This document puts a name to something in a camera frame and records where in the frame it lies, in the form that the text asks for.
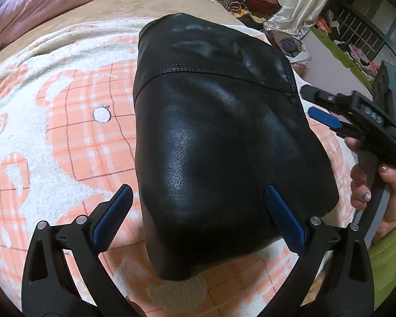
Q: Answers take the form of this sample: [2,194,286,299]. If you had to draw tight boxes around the right hand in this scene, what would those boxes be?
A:
[345,137,396,248]

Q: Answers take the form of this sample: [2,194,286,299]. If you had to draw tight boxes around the green sleeve forearm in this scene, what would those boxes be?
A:
[368,228,396,309]

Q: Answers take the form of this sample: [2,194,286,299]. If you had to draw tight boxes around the cream satin curtain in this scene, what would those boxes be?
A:
[263,0,328,39]

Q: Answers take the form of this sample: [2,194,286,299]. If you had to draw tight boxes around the beige bed sheet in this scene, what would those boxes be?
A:
[0,0,243,63]

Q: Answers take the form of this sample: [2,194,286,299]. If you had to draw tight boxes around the bag of clothes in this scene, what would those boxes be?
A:
[265,31,311,64]

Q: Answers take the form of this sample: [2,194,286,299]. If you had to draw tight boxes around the black leather jacket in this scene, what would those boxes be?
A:
[133,14,339,281]

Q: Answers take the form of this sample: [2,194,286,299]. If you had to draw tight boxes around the white orange patterned blanket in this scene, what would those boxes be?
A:
[0,17,357,317]

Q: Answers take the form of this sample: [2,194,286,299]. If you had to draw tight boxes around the black window grille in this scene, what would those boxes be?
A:
[333,4,396,67]

